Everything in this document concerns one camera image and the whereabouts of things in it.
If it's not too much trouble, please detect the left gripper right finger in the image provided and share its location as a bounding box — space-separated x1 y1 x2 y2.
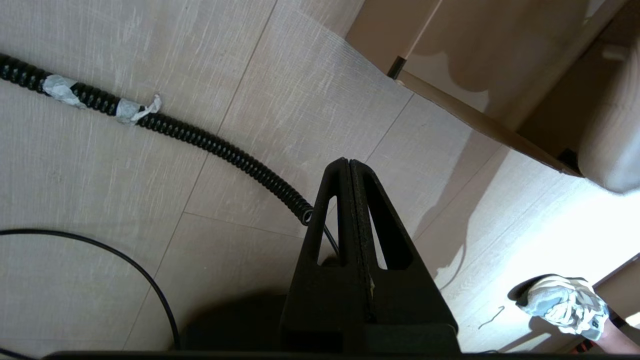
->
350 160 458 328

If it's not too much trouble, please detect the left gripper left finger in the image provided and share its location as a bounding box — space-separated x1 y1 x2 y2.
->
280 158 373 328

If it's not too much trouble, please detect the brown cardboard shoe box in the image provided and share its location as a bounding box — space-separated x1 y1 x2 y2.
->
345 0 640 178

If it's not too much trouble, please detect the white teal worn sneaker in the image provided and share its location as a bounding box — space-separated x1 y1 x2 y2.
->
515 274 612 342

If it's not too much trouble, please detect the brown wooden board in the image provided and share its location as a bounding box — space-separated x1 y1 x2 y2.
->
594 252 640 321

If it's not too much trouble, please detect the person lower leg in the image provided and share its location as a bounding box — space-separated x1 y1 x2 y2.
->
595 310 640 357

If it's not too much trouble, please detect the thin black cable loop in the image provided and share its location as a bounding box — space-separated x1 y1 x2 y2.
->
0 229 181 351

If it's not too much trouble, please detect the black corrugated taped cable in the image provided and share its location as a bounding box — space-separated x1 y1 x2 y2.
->
0 52 341 251

